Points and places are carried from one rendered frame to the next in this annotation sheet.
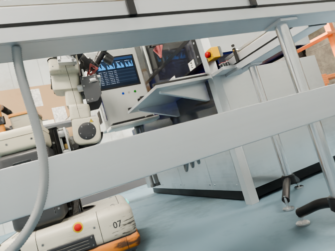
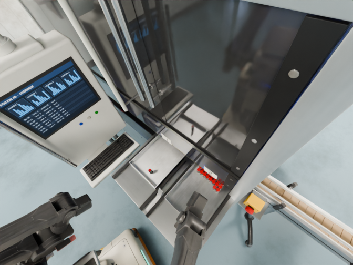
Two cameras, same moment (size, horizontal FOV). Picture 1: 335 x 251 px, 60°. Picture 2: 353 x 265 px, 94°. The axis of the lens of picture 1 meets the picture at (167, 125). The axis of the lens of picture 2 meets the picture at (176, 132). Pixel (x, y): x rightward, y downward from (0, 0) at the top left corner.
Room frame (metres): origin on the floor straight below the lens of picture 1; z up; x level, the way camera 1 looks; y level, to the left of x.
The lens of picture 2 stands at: (1.83, -0.10, 1.91)
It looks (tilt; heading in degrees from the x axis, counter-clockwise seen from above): 57 degrees down; 347
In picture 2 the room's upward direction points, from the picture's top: 12 degrees counter-clockwise
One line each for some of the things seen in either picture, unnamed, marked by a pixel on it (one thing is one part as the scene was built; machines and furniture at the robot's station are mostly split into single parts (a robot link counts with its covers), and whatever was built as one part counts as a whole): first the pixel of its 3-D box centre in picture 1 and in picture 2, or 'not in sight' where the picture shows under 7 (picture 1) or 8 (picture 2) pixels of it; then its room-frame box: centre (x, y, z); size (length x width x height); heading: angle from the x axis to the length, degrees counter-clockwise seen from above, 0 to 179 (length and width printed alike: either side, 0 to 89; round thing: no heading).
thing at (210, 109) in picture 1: (161, 125); (132, 123); (2.84, 0.05, 0.73); 1.98 x 0.01 x 0.25; 24
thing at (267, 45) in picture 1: (263, 42); (319, 222); (1.64, -0.66, 0.92); 0.69 x 0.15 x 0.16; 24
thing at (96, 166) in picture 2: (132, 121); (108, 155); (2.56, 0.29, 0.82); 0.40 x 0.14 x 0.02; 114
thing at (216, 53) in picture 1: (214, 54); (254, 201); (1.84, -0.42, 1.00); 0.08 x 0.07 x 0.07; 114
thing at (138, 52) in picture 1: (135, 60); (65, 27); (3.04, 0.13, 1.51); 0.49 x 0.01 x 0.59; 24
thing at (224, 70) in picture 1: (226, 70); (254, 201); (1.84, -0.46, 0.87); 0.14 x 0.13 x 0.02; 114
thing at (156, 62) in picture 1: (151, 37); (118, 58); (2.55, -0.09, 1.51); 0.47 x 0.01 x 0.59; 24
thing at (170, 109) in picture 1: (159, 112); not in sight; (2.37, 0.03, 0.80); 0.34 x 0.03 x 0.13; 114
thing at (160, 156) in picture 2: not in sight; (160, 156); (2.33, -0.07, 0.90); 0.34 x 0.26 x 0.04; 114
